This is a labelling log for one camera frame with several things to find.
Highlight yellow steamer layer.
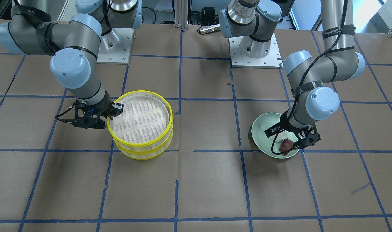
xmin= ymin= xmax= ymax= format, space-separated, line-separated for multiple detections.
xmin=115 ymin=130 xmax=173 ymax=160
xmin=107 ymin=91 xmax=173 ymax=151

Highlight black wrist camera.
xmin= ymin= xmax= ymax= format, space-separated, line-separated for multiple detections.
xmin=264 ymin=123 xmax=284 ymax=138
xmin=108 ymin=102 xmax=124 ymax=117

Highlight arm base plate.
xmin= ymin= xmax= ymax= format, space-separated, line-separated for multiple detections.
xmin=97 ymin=28 xmax=135 ymax=65
xmin=228 ymin=34 xmax=283 ymax=69

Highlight aluminium frame post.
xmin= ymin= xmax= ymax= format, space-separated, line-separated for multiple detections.
xmin=173 ymin=0 xmax=190 ymax=31

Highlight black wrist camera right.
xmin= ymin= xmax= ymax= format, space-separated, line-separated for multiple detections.
xmin=108 ymin=102 xmax=124 ymax=117

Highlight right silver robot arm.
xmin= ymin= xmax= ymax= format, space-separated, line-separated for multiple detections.
xmin=0 ymin=0 xmax=142 ymax=129

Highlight brown bun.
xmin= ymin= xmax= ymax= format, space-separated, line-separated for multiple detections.
xmin=279 ymin=138 xmax=294 ymax=154

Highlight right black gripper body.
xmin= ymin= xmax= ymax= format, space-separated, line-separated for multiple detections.
xmin=73 ymin=97 xmax=116 ymax=129

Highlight white steamed bun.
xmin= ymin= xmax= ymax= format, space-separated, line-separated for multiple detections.
xmin=274 ymin=134 xmax=286 ymax=143

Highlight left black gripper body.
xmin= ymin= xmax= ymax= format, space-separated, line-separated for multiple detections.
xmin=280 ymin=113 xmax=321 ymax=151

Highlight silver cylinder connector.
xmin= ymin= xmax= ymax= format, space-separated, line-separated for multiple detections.
xmin=197 ymin=24 xmax=221 ymax=35

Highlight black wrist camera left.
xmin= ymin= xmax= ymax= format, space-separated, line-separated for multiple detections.
xmin=264 ymin=123 xmax=284 ymax=138

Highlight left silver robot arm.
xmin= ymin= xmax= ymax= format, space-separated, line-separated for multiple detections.
xmin=219 ymin=0 xmax=365 ymax=157

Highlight light green plate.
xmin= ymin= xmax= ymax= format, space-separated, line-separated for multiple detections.
xmin=251 ymin=113 xmax=299 ymax=159

